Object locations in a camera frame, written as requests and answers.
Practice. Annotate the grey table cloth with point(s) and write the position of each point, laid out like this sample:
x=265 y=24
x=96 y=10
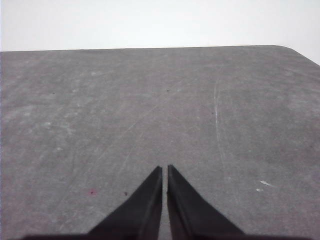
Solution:
x=75 y=125

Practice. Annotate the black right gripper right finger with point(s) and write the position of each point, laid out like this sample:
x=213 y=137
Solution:
x=190 y=212

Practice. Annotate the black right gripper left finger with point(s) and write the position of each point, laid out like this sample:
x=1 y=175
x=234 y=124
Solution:
x=140 y=212

